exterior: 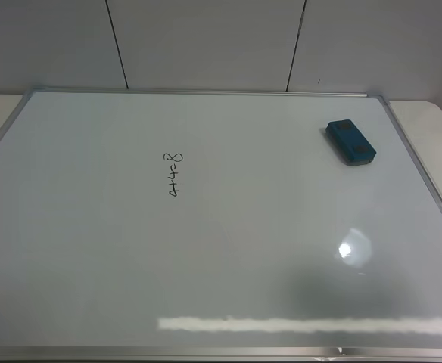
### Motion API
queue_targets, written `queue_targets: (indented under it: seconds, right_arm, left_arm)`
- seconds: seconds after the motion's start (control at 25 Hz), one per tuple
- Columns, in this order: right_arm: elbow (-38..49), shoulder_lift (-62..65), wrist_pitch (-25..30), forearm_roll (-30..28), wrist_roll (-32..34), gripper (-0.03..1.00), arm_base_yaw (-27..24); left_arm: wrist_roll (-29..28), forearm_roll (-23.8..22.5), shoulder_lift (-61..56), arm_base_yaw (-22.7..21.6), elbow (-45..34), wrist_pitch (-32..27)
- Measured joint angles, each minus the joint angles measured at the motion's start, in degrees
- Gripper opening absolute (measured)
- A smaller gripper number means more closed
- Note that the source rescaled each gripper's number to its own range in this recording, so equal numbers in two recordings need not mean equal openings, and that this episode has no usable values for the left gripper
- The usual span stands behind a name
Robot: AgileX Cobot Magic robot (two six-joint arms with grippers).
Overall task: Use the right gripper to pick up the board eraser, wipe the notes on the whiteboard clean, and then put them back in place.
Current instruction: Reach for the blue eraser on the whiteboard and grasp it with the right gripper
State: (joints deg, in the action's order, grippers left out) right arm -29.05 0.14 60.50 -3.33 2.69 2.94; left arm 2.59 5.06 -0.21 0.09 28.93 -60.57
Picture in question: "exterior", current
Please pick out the blue board eraser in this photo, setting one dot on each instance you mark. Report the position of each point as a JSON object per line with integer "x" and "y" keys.
{"x": 351, "y": 144}

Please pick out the white whiteboard with aluminium frame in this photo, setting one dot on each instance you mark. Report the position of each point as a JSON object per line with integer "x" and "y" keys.
{"x": 214, "y": 227}

